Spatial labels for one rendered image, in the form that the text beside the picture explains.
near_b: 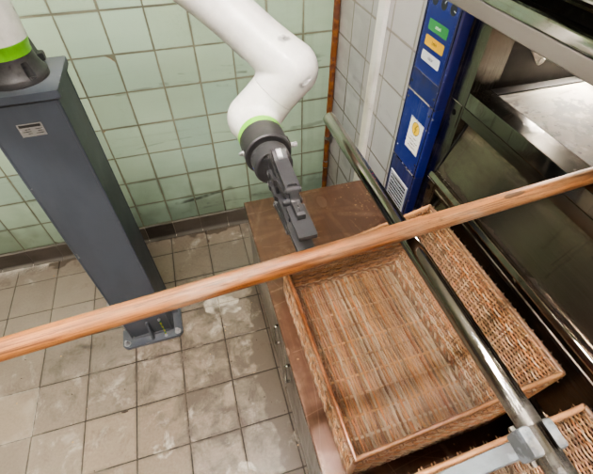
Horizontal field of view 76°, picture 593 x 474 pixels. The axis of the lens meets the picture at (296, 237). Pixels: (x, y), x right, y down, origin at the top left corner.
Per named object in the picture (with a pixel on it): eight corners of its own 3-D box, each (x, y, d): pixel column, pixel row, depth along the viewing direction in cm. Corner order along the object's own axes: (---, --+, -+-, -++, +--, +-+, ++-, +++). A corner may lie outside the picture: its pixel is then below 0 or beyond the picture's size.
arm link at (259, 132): (238, 164, 79) (232, 124, 72) (292, 153, 81) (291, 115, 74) (244, 181, 75) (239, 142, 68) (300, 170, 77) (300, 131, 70)
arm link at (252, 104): (251, 135, 91) (213, 113, 84) (284, 94, 86) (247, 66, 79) (265, 170, 82) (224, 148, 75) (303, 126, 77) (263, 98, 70)
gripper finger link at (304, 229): (303, 206, 61) (303, 203, 61) (317, 237, 57) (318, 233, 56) (285, 210, 61) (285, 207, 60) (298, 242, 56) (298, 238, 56)
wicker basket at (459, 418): (411, 257, 135) (431, 200, 115) (517, 417, 100) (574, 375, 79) (280, 292, 126) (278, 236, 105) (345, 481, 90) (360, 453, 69)
